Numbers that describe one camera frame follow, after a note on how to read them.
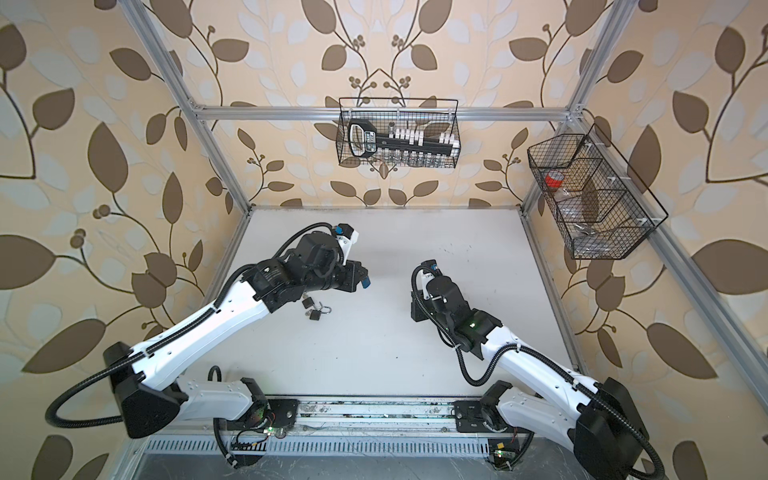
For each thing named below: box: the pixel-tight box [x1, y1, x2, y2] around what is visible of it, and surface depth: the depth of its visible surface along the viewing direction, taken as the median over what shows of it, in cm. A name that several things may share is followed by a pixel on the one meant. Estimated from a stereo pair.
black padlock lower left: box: [310, 301, 332, 321], surface depth 95 cm
